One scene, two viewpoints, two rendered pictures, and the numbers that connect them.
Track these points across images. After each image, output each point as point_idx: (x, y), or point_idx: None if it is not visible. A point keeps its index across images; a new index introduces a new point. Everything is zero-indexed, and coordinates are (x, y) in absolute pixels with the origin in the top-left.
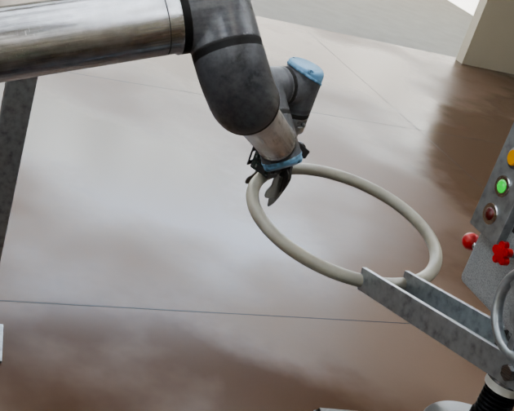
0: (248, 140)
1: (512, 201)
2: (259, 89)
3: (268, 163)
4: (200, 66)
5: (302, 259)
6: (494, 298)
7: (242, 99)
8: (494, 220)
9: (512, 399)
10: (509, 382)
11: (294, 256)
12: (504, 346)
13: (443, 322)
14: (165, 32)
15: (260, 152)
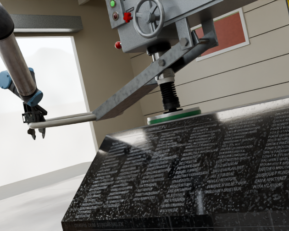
0: (12, 69)
1: (119, 2)
2: None
3: (30, 99)
4: None
5: (66, 121)
6: (135, 26)
7: None
8: (118, 15)
9: (172, 82)
10: (164, 65)
11: (62, 123)
12: (149, 34)
13: (130, 83)
14: None
15: (22, 88)
